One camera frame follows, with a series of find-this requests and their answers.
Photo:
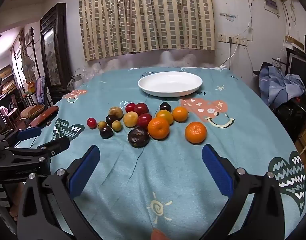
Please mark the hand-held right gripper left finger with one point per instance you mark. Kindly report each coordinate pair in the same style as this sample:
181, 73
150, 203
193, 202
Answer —
85, 170

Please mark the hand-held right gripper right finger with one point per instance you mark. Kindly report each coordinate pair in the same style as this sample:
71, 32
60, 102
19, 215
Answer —
218, 172

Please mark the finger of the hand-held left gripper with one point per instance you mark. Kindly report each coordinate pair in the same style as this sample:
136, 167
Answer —
29, 133
56, 146

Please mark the small red plum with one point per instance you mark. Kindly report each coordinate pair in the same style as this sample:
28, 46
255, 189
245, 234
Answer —
129, 107
91, 123

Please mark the large orange tangerine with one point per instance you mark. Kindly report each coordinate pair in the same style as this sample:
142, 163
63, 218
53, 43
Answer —
195, 132
158, 128

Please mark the small yellow loquat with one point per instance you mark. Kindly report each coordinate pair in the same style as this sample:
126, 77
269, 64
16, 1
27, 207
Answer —
102, 124
116, 125

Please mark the wrinkled dark passion fruit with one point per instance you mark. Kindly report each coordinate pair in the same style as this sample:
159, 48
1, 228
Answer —
138, 137

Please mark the speckled yellow-brown passion fruit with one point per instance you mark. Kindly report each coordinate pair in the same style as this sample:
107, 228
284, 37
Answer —
115, 112

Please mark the pale yellow plum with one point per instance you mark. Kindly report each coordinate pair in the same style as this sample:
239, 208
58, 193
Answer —
130, 119

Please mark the small orange tangerine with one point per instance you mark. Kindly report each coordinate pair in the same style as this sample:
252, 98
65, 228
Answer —
180, 114

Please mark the large red plum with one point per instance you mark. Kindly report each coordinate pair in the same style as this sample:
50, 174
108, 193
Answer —
141, 108
144, 119

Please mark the orange-yellow plum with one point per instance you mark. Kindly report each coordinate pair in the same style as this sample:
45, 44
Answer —
165, 115

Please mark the white oval plate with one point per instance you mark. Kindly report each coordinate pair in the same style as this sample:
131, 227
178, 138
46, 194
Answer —
168, 82

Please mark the red-brown seat cushion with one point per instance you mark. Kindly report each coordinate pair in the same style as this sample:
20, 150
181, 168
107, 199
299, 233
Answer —
42, 116

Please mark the patterned brown pillow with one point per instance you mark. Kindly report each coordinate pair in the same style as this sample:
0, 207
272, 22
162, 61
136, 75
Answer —
30, 111

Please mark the teal printed tablecloth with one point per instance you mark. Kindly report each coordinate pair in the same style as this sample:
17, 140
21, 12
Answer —
168, 180

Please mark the wooden bookshelf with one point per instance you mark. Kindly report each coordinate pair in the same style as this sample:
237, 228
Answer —
5, 80

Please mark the white standing fan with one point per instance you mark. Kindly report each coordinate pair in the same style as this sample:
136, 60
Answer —
27, 63

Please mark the clear plastic bag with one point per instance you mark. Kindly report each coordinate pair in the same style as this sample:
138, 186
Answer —
91, 72

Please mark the black bag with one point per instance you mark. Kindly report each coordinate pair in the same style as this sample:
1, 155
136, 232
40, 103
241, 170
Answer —
288, 120

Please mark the dark wooden framed cabinet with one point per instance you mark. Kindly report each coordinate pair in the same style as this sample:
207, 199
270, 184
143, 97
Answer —
61, 42

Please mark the blue clothes pile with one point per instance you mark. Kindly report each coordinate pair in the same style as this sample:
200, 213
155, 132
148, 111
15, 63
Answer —
275, 85

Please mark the black hat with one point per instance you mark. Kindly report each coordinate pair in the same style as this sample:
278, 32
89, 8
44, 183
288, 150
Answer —
263, 68

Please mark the black monitor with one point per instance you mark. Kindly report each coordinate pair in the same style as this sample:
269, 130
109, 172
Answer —
300, 67

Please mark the beige checked curtain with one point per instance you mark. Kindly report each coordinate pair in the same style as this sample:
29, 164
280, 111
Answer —
143, 17

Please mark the white triple wall socket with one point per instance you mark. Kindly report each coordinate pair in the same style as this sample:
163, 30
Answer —
239, 41

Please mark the framed wall notice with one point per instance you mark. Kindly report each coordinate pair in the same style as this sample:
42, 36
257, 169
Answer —
270, 3

